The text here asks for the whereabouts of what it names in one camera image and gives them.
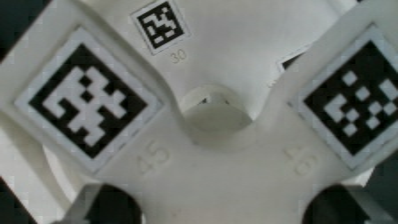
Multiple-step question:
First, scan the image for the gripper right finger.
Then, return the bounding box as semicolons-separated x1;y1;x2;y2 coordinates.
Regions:
300;185;398;224

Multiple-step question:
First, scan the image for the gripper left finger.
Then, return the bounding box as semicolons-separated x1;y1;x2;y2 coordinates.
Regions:
51;184;142;224

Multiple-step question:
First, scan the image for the white cylindrical table leg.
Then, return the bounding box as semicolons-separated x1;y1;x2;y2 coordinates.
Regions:
179;84;252;138

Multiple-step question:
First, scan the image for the white cross-shaped table base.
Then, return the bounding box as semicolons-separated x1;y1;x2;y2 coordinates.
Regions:
0;0;398;224

